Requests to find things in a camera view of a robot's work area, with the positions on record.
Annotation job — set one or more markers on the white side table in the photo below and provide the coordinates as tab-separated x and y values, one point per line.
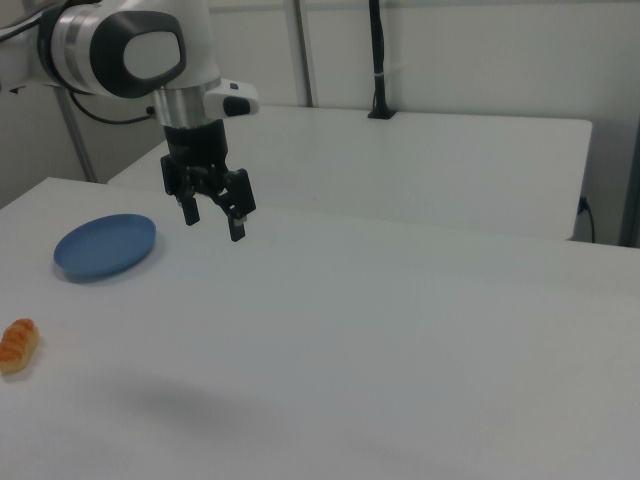
450	165

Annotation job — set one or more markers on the grey partition corner post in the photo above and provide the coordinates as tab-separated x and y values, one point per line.
631	200

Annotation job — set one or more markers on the blue round plate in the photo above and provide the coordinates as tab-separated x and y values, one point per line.
100	245

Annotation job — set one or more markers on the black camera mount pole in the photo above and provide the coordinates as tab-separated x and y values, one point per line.
378	50

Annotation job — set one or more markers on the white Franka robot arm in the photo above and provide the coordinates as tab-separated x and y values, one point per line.
75	45

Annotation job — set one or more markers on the orange glazed bread roll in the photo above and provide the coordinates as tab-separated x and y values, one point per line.
17	345

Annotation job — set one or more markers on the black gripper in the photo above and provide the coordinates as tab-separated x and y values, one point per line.
197	147

